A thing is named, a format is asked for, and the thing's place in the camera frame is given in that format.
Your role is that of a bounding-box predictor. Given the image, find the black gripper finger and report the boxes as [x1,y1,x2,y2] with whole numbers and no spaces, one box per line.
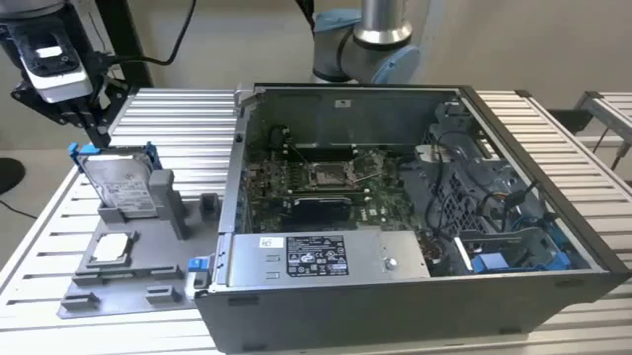
[9,81,86,129]
[84,75,128,149]

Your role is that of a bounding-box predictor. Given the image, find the hard disk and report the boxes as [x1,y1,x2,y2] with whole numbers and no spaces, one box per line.
[67,141,162,223]

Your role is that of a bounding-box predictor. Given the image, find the grey metal disk bay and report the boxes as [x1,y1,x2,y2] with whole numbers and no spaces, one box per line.
[400,101,593,277]

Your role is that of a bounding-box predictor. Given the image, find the blue disk carrier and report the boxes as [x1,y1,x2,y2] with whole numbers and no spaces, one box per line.
[472,254,513,274]

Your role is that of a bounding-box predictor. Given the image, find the black pole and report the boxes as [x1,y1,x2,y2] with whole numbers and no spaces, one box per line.
[96,0,155,89]

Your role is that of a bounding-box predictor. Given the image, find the black round chair base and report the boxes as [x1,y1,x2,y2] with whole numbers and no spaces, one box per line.
[0,158,25,195]

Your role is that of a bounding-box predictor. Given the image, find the silver CPU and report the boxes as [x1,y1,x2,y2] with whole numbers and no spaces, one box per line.
[92,233,135,264]

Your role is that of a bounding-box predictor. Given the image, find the grey parts rack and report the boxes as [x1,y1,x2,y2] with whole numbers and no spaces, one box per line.
[57,169,222,321]

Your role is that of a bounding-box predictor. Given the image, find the thin metal locking lever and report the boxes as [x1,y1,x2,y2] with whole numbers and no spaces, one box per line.
[290,143,313,164]

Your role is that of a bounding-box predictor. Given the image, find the blue case latch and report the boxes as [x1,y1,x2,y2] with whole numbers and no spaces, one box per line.
[187,257,214,284]

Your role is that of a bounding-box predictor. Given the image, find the black RAM slot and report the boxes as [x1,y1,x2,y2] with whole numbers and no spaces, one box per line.
[283,142,359,160]
[286,186,371,196]

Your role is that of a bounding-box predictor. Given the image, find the silver power supply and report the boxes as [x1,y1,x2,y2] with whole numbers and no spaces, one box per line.
[227,231,429,288]

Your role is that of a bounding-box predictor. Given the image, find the CPU socket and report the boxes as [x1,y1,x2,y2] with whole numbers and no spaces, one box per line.
[306,160,358,188]

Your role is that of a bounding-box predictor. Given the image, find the metal socket cover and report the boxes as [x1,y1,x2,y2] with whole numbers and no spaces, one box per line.
[353,152,385,174]

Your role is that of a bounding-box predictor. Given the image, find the green motherboard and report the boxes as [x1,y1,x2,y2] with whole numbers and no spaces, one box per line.
[245,147,430,237]

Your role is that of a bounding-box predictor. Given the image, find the black PC case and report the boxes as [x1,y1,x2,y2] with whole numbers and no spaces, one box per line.
[194,81,632,354]

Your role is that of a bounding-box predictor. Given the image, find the black camera cable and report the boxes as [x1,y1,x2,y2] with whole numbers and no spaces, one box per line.
[100,0,198,67]

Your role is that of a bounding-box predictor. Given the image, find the black floor cable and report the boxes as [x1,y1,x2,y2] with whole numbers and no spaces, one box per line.
[0,199,39,220]

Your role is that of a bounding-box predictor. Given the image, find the black wire with connector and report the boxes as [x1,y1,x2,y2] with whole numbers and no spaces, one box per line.
[481,179,540,223]

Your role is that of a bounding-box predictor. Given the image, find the blue wire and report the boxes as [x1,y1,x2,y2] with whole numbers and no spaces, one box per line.
[510,214,563,245]

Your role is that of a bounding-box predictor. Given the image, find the aluminium frame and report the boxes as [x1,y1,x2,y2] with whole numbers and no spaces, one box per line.
[575,90,632,147]

